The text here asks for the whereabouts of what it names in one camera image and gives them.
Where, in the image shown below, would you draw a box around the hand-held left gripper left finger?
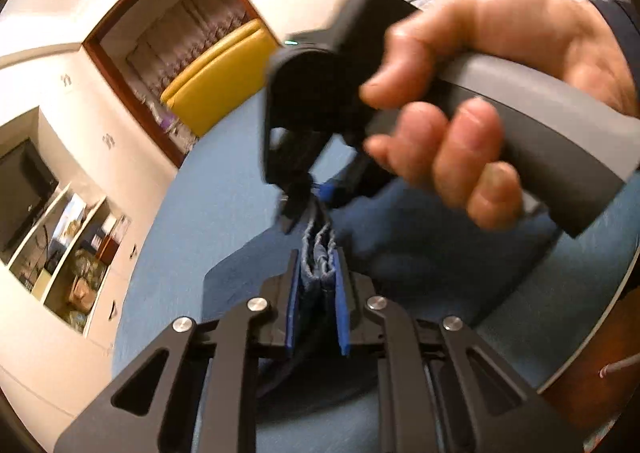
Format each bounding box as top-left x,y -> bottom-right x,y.
52,248 -> 303,453

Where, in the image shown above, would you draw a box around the brown wooden door frame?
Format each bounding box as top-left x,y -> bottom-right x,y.
82,0 -> 283,169

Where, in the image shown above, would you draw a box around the yellow armchair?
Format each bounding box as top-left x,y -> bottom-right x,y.
160,18 -> 283,139

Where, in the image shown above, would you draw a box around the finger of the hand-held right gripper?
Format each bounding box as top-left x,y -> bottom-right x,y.
316,146 -> 398,209
277,173 -> 316,235

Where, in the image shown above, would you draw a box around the wooden bed frame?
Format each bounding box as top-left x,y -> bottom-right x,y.
537,328 -> 640,439

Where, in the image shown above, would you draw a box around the white shelf unit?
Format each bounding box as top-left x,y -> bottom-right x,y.
7,180 -> 133,339

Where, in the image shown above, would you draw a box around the black television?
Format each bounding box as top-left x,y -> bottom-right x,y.
0,138 -> 60,254

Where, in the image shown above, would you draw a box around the blue quilted bed cover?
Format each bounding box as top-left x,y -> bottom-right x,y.
110,0 -> 640,453

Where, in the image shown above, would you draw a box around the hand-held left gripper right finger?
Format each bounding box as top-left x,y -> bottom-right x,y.
332,247 -> 586,453

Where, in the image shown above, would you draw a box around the blue denim pants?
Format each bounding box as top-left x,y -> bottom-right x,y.
202,178 -> 556,401

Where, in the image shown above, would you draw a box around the person's right hand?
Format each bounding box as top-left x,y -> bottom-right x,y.
359,0 -> 640,232

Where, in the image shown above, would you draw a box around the grey curtain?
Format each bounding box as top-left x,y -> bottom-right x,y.
125,0 -> 261,99

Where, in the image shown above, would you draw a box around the white cable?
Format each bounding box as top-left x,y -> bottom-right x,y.
600,358 -> 640,379

